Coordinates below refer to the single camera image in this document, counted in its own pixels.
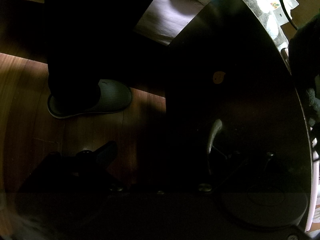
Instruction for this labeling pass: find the dark slipper shoe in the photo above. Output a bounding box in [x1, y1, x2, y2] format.
[47, 80, 132, 119]

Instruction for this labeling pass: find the white tissue pack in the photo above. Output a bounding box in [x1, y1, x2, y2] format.
[267, 0, 299, 25]

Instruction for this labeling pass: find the lavender bed sheet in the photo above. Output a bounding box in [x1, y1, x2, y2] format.
[137, 0, 204, 45]

